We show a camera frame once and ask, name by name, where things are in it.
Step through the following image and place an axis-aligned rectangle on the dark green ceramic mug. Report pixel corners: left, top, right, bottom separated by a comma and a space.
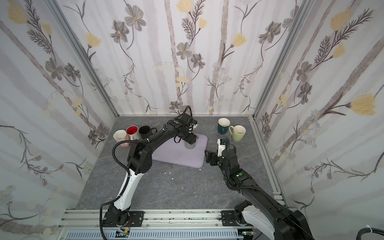
218, 118, 231, 135

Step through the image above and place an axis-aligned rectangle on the light green ceramic mug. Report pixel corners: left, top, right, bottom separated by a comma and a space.
229, 125, 246, 142

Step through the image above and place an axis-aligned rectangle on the black ceramic mug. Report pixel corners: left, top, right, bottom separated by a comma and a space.
139, 126, 158, 140

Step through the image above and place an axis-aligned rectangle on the cream mug red inside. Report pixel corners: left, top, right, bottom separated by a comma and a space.
126, 126, 141, 141

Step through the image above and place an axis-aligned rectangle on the pink ceramic mug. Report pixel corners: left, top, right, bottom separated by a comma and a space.
113, 130, 130, 143

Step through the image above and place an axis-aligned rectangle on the grey ceramic mug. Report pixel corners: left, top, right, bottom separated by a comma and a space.
185, 142, 196, 150

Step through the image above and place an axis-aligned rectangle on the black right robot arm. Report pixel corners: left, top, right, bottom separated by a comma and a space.
205, 148, 314, 240

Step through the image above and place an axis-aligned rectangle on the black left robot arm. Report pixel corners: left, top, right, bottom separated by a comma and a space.
100, 113, 198, 227

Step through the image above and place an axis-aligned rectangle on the lavender plastic tray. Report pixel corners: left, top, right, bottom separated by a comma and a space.
152, 134, 208, 169

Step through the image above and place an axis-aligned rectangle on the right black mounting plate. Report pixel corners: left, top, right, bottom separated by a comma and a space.
220, 210, 240, 227

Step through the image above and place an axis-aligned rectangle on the black mounting plate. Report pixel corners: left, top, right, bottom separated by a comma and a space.
128, 211, 145, 228
220, 210, 240, 227

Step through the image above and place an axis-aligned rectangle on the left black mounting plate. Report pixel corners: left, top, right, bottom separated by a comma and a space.
128, 211, 145, 228

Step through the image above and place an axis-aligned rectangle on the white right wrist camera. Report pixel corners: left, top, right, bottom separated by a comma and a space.
217, 138, 230, 157

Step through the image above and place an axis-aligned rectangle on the white slotted cable duct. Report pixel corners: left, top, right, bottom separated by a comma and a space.
63, 229, 244, 240

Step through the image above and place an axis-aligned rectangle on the black corrugated cable conduit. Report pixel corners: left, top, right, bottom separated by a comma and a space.
98, 139, 142, 240

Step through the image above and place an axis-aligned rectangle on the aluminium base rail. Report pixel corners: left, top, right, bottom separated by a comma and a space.
58, 209, 246, 230

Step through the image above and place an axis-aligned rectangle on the black cable bottom right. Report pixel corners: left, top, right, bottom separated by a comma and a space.
355, 226, 384, 240

